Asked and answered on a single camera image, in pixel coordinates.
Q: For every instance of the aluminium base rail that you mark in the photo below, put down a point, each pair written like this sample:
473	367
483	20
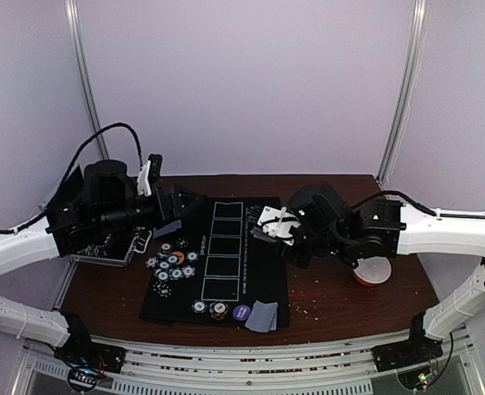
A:
339	367

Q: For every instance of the mixed colour chip stack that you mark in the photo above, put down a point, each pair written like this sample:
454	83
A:
218	310

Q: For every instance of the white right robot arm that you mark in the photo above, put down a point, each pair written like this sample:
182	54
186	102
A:
389	224

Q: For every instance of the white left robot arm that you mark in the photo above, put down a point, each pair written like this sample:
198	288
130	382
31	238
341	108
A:
64	333

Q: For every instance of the black poker play mat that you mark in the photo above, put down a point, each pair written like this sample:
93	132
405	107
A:
233	266

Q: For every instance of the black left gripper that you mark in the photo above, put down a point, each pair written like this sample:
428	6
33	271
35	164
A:
164	216

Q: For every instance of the aluminium poker chip case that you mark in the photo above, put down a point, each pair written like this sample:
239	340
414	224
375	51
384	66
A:
102	247

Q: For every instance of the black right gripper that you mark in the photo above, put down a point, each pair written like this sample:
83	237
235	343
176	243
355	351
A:
282	245

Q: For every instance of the blue backed playing card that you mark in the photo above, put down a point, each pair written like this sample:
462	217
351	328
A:
167	229

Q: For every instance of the red black hundred chip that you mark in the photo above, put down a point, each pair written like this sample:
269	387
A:
166	248

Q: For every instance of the blue green fifty chip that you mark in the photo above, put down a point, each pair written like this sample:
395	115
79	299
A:
192	256

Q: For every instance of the purple small blind button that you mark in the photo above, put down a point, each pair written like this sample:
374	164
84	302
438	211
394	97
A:
241	312

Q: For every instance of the aluminium frame post right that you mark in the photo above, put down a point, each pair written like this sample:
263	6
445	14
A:
402	107

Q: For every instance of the orange big blind button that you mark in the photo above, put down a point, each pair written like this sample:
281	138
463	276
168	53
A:
177	258

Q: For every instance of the aluminium frame post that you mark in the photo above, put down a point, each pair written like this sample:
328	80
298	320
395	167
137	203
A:
402	107
75	29

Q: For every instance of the orange white bowl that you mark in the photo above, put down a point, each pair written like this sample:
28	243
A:
373	271

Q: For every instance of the aluminium frame post left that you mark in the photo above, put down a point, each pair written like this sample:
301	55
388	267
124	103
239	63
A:
75	29

